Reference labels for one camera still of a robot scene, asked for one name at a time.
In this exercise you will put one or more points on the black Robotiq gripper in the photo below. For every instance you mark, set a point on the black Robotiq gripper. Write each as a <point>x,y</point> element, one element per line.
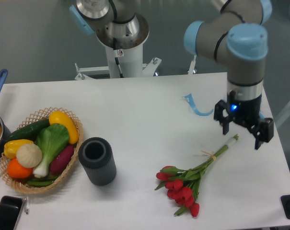
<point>245,114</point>

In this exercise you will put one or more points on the red tulip bouquet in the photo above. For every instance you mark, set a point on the red tulip bouquet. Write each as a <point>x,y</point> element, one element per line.
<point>183,185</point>

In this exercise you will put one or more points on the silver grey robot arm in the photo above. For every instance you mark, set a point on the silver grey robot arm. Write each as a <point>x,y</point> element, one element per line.
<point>236,39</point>

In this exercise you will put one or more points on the light blue ribbon strip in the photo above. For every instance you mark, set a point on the light blue ribbon strip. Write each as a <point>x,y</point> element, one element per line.
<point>189,99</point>

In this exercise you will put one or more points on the dark grey ribbed vase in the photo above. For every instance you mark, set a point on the dark grey ribbed vase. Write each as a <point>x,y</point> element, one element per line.
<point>96,157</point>

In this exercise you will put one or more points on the yellow squash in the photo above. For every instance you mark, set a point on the yellow squash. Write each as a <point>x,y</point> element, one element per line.
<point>59,117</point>

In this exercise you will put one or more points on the purple sweet potato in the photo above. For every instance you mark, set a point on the purple sweet potato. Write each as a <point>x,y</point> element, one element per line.
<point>59,164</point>

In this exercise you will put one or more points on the green bok choy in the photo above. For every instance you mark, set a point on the green bok choy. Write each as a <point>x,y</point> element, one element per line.
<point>51,141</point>

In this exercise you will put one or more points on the green pea pods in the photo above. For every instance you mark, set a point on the green pea pods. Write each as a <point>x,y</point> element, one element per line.
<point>41,182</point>

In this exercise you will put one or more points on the green cucumber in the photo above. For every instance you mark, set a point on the green cucumber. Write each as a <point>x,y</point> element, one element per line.
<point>30,131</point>

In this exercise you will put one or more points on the cream steamed bun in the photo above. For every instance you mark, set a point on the cream steamed bun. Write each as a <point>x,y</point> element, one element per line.
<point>29,155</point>

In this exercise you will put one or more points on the clear pen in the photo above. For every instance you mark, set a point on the clear pen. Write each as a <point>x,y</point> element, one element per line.
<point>27,205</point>

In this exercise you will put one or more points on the orange fruit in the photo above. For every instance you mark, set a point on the orange fruit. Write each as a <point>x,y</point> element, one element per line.
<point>17,171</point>

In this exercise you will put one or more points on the yellow bell pepper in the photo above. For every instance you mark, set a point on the yellow bell pepper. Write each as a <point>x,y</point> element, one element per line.
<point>11,147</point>

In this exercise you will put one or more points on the woven wicker basket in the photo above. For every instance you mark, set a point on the woven wicker basket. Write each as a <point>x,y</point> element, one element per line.
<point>34,117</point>

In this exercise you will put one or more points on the black smartphone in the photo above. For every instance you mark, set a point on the black smartphone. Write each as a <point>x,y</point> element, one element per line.
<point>10,208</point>

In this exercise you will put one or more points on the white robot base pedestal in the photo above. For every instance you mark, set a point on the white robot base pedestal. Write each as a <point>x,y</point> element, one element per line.
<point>123,44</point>

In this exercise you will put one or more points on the white metal mounting frame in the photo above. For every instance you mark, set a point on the white metal mounting frame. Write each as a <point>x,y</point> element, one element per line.
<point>149,69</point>

